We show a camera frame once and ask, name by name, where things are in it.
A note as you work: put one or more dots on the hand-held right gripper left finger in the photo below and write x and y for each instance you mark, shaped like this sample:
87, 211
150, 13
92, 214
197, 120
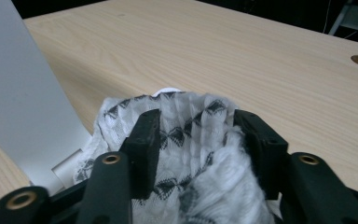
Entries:
146, 146

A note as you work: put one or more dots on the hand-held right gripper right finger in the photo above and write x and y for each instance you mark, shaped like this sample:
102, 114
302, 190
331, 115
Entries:
261, 146

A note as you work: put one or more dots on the white black patterned cloth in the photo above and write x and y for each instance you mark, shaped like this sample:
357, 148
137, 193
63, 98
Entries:
192, 149

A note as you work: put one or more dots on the white desk lamp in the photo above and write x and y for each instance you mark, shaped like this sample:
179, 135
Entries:
18, 99

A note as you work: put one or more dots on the white desk frame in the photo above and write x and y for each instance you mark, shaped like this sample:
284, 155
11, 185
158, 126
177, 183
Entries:
355, 17

